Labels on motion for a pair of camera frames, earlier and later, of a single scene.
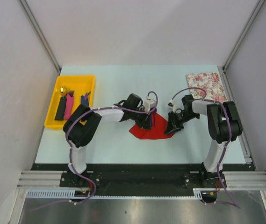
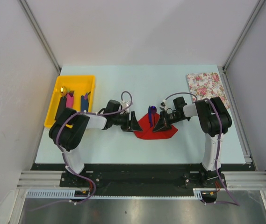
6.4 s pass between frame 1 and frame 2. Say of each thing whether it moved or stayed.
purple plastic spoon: stayed
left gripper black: moved
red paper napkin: stayed
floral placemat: stayed
